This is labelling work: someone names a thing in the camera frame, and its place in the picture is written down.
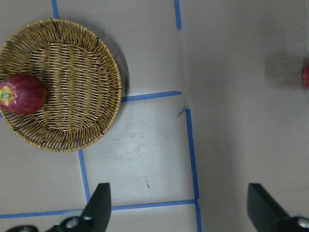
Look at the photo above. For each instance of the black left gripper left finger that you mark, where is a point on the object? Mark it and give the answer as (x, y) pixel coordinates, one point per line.
(94, 218)

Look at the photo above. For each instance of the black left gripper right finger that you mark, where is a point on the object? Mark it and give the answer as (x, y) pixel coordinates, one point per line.
(267, 215)

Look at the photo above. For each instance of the red yellow apple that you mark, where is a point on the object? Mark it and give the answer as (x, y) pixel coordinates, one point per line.
(305, 75)

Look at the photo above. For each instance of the wicker basket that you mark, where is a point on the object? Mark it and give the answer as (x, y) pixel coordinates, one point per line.
(82, 78)

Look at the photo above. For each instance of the dark red apple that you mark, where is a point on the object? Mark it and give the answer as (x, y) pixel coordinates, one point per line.
(22, 94)

